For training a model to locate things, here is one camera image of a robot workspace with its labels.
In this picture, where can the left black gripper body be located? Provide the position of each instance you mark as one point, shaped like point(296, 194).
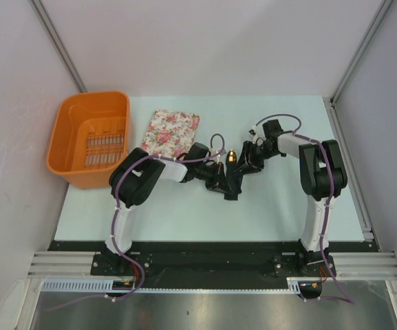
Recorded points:
point(212, 176)

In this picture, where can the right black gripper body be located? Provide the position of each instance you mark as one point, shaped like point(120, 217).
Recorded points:
point(254, 154)

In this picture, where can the black paper napkin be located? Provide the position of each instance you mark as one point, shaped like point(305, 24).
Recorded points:
point(234, 179)

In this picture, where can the iridescent gold spoon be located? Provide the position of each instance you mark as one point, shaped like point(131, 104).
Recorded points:
point(231, 158)

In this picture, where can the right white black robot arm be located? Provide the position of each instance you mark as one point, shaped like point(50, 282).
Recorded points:
point(322, 176)

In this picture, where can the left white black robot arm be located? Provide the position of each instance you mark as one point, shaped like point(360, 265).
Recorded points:
point(136, 177)

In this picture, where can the floral patterned tray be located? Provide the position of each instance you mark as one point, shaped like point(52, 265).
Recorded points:
point(170, 133)

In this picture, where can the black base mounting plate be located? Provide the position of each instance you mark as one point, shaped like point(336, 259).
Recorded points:
point(217, 265)

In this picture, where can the orange plastic basket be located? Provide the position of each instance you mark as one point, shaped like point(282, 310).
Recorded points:
point(90, 138)

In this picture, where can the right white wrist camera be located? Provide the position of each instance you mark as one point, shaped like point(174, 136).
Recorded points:
point(254, 135)

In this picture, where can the aluminium front rail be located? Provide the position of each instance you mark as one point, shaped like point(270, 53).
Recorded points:
point(61, 265)

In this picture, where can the white slotted cable duct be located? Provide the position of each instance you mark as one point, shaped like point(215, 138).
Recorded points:
point(77, 285)

